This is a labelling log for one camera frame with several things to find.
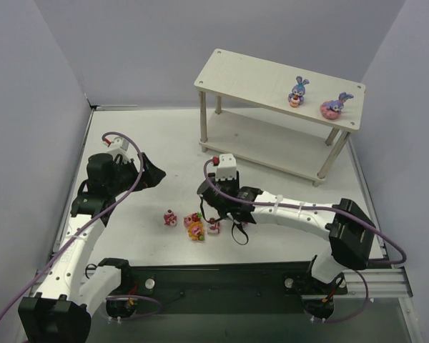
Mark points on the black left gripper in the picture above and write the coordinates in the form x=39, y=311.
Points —
x=143, y=172

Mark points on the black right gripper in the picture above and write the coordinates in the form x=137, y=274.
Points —
x=210, y=199

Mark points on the purple bunny holding cupcake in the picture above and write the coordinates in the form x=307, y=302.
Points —
x=297, y=96

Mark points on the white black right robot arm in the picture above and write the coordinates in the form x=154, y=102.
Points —
x=341, y=225

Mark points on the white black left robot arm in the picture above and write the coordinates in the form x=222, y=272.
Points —
x=62, y=307

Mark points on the light wooden two-tier shelf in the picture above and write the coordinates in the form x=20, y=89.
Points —
x=243, y=110

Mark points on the white strawberry cake slice toy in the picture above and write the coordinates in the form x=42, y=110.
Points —
x=213, y=227

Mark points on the pink strawberry cake toy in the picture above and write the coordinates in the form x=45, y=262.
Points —
x=192, y=218

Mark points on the pink bear yellow flower toy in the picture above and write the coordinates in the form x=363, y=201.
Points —
x=196, y=232

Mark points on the pink bear strawberry toy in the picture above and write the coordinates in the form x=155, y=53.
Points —
x=170, y=218

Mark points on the purple bunny on pink donut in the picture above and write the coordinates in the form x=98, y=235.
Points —
x=332, y=109

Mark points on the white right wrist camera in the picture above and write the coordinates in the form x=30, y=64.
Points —
x=225, y=167

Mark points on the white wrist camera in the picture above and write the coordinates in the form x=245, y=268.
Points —
x=225, y=167
x=116, y=147

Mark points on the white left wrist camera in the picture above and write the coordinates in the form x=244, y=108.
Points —
x=116, y=147

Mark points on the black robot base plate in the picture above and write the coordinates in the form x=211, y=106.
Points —
x=255, y=288

